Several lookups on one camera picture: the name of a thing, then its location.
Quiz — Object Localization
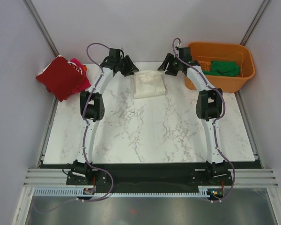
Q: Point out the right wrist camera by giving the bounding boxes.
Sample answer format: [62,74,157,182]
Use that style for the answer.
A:
[177,47,192,62]

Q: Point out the cream white t shirt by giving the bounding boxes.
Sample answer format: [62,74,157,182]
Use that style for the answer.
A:
[134,70,166,99]

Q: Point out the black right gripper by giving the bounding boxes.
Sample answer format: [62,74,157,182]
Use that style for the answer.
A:
[158,53,182,77]

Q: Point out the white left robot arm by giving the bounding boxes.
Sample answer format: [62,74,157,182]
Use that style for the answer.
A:
[67,48,139,185]

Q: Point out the corner aluminium post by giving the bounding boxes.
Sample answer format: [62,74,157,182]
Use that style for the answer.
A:
[23,0,59,56]
[240,0,272,46]

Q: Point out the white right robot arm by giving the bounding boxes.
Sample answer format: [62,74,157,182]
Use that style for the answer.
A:
[158,47,229,185]

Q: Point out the white slotted cable duct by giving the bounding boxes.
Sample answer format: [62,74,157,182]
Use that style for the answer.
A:
[33,187,223,197]

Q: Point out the pink folded t shirt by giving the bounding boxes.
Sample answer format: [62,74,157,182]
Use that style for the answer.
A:
[70,58,91,94]

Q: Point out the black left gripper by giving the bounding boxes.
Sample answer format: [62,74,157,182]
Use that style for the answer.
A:
[116,56,139,78]

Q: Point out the aluminium frame rail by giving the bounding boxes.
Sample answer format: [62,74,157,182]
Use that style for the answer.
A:
[23,168,278,188]

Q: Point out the green t shirt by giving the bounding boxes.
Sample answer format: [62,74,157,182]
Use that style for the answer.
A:
[203,60,240,77]

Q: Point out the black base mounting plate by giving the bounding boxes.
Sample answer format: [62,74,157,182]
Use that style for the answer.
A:
[66,162,233,193]

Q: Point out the right corner aluminium post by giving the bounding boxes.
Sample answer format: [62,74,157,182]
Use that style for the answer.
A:
[240,0,272,46]

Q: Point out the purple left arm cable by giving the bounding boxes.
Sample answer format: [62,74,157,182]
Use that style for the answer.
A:
[83,42,115,203]

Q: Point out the orange plastic basket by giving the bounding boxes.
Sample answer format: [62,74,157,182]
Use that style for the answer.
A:
[188,42,255,93]

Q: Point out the left corner aluminium post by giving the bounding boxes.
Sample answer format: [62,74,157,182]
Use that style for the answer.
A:
[23,0,59,56]

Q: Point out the dark red folded t shirt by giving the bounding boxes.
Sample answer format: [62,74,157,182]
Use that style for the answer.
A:
[36,57,83,102]

